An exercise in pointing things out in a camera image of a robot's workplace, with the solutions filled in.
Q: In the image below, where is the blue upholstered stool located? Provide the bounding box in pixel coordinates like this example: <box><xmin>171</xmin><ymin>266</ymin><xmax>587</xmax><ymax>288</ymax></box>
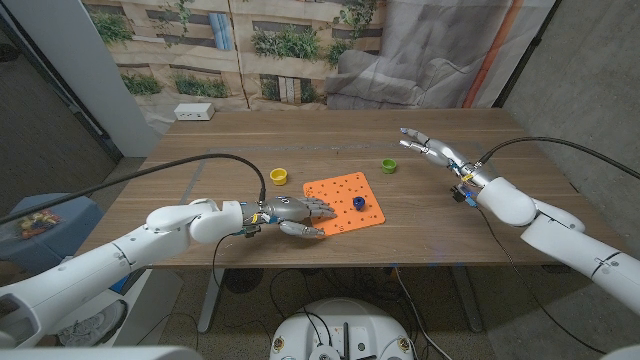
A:
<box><xmin>0</xmin><ymin>193</ymin><xmax>106</xmax><ymax>269</ymax></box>

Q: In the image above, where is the clear bag of colourful pegs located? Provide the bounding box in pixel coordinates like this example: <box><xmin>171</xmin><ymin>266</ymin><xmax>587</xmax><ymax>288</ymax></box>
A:
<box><xmin>14</xmin><ymin>207</ymin><xmax>64</xmax><ymax>240</ymax></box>

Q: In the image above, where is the thin black right wrist wire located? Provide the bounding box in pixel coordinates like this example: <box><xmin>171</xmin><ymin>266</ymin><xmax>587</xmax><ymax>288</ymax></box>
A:
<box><xmin>476</xmin><ymin>206</ymin><xmax>607</xmax><ymax>355</ymax></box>

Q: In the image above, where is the white power strip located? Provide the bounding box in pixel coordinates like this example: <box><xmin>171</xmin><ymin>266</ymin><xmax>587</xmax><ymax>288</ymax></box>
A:
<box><xmin>173</xmin><ymin>102</ymin><xmax>216</xmax><ymax>122</ymax></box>

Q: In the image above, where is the white robot torso edge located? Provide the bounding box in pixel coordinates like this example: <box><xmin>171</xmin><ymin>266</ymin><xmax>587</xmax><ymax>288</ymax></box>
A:
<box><xmin>0</xmin><ymin>345</ymin><xmax>204</xmax><ymax>360</ymax></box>

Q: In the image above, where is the orange peg board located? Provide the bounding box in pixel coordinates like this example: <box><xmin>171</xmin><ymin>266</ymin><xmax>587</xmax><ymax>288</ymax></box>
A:
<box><xmin>302</xmin><ymin>172</ymin><xmax>387</xmax><ymax>237</ymax></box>

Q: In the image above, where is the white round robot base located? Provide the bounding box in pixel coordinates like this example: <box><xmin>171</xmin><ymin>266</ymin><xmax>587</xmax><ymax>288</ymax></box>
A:
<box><xmin>268</xmin><ymin>298</ymin><xmax>416</xmax><ymax>360</ymax></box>

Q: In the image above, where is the thin black left wrist wire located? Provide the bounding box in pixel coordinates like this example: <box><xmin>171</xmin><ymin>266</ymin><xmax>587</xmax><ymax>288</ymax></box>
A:
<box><xmin>211</xmin><ymin>232</ymin><xmax>246</xmax><ymax>291</ymax></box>

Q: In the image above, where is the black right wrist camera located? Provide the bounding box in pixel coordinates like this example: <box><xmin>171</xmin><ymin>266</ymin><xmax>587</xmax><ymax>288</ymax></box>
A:
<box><xmin>452</xmin><ymin>184</ymin><xmax>476</xmax><ymax>207</ymax></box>

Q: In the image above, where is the black round floor fan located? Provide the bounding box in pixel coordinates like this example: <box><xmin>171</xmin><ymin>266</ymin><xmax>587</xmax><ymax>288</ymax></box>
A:
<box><xmin>223</xmin><ymin>268</ymin><xmax>265</xmax><ymax>295</ymax></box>

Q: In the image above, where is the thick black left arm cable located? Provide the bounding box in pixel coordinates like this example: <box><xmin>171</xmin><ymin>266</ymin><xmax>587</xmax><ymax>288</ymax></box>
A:
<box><xmin>0</xmin><ymin>153</ymin><xmax>267</xmax><ymax>226</ymax></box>

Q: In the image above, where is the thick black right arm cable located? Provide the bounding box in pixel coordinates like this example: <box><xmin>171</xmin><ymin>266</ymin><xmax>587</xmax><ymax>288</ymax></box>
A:
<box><xmin>477</xmin><ymin>136</ymin><xmax>640</xmax><ymax>181</ymax></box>

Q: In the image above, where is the white metal table leg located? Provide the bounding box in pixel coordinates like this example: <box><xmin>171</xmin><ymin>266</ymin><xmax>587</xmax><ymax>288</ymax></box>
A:
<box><xmin>197</xmin><ymin>268</ymin><xmax>226</xmax><ymax>334</ymax></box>
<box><xmin>452</xmin><ymin>266</ymin><xmax>484</xmax><ymax>334</ymax></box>

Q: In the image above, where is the printed fabric backdrop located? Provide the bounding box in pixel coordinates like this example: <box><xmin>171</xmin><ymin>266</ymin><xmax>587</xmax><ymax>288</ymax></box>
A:
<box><xmin>82</xmin><ymin>0</ymin><xmax>557</xmax><ymax>124</ymax></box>

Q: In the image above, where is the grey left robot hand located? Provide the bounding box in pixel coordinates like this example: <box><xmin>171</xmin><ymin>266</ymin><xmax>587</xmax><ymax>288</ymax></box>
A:
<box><xmin>243</xmin><ymin>195</ymin><xmax>337</xmax><ymax>239</ymax></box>

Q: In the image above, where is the grey floor cable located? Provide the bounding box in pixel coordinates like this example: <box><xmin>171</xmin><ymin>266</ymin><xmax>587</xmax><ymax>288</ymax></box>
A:
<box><xmin>393</xmin><ymin>267</ymin><xmax>441</xmax><ymax>360</ymax></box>

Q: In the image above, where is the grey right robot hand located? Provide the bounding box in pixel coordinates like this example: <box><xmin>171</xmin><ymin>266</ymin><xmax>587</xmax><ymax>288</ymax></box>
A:
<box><xmin>398</xmin><ymin>127</ymin><xmax>494</xmax><ymax>189</ymax></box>

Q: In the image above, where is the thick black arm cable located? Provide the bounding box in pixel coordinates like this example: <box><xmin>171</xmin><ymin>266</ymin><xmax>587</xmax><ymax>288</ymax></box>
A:
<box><xmin>0</xmin><ymin>153</ymin><xmax>267</xmax><ymax>226</ymax></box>
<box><xmin>477</xmin><ymin>136</ymin><xmax>640</xmax><ymax>181</ymax></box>

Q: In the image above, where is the thin black wrist wire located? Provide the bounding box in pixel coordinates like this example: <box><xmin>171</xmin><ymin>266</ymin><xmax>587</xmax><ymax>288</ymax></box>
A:
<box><xmin>211</xmin><ymin>232</ymin><xmax>246</xmax><ymax>291</ymax></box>
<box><xmin>476</xmin><ymin>206</ymin><xmax>607</xmax><ymax>355</ymax></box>

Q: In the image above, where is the grey partition panel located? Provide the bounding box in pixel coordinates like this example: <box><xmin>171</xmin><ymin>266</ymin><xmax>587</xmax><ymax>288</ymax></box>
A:
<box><xmin>2</xmin><ymin>0</ymin><xmax>161</xmax><ymax>158</ymax></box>

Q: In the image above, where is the grey sneaker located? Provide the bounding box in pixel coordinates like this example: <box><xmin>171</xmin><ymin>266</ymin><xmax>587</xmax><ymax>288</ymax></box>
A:
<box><xmin>55</xmin><ymin>299</ymin><xmax>129</xmax><ymax>348</ymax></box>

